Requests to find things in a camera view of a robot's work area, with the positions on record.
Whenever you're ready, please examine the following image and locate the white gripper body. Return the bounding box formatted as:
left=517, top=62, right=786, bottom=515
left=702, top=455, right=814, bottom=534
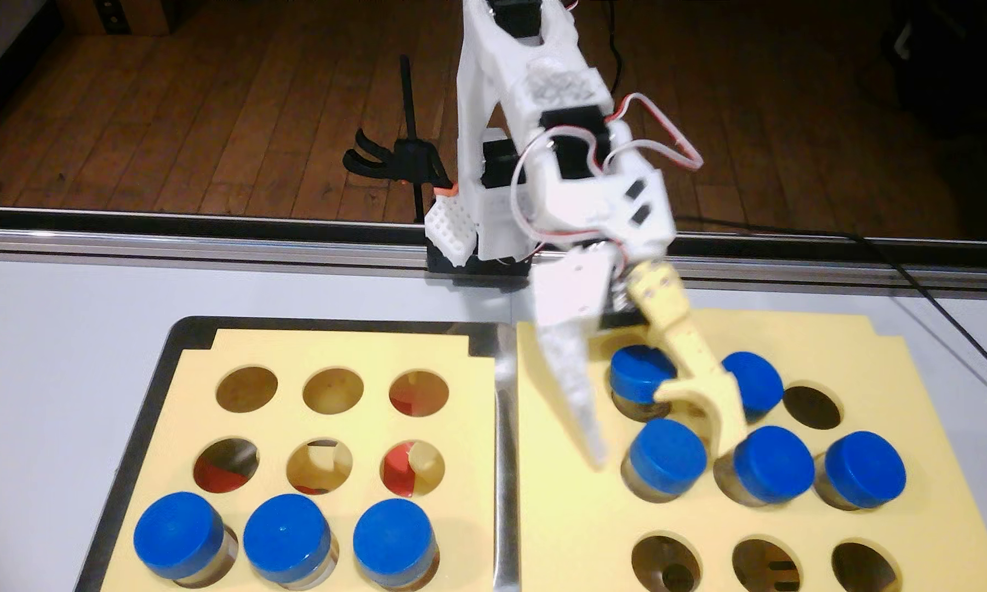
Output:
left=530, top=148, right=677, bottom=330

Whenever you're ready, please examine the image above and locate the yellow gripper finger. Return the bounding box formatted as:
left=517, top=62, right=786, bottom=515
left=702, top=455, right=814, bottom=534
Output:
left=627, top=261, right=750, bottom=458

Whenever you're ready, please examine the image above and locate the black bar clamp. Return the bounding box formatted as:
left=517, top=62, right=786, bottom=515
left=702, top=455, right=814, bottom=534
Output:
left=344, top=56, right=460, bottom=225

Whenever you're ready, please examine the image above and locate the red support under rack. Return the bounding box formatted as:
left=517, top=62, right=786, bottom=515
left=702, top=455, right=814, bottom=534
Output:
left=195, top=385, right=450, bottom=497

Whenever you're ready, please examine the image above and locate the black cable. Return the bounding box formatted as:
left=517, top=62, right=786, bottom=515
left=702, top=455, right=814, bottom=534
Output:
left=607, top=0, right=626, bottom=95
left=674, top=215, right=987, bottom=375

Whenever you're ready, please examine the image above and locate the aluminium table rail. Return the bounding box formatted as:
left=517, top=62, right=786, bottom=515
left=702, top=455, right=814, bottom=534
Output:
left=0, top=206, right=987, bottom=293

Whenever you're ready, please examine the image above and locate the small yellow foam rack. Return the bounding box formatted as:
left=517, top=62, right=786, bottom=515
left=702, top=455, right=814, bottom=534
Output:
left=101, top=327, right=498, bottom=592

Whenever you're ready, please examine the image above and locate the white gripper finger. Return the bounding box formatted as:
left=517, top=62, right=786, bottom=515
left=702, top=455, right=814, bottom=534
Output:
left=538, top=316, right=610, bottom=470

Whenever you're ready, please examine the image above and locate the blue capped test tube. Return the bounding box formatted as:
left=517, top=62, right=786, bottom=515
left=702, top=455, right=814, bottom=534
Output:
left=814, top=431, right=907, bottom=511
left=622, top=419, right=708, bottom=504
left=242, top=493, right=340, bottom=588
left=610, top=345, right=680, bottom=422
left=133, top=492, right=239, bottom=587
left=722, top=352, right=785, bottom=422
left=353, top=498, right=441, bottom=591
left=714, top=426, right=817, bottom=508

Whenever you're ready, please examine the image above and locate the large yellow foam rack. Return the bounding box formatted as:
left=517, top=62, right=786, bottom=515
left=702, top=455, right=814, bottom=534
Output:
left=516, top=301, right=987, bottom=592

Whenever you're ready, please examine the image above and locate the metal tray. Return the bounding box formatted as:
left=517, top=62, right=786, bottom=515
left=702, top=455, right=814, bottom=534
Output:
left=74, top=315, right=521, bottom=592

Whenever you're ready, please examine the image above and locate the black bag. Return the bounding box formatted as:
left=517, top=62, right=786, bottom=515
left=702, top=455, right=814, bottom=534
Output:
left=855, top=0, right=987, bottom=141

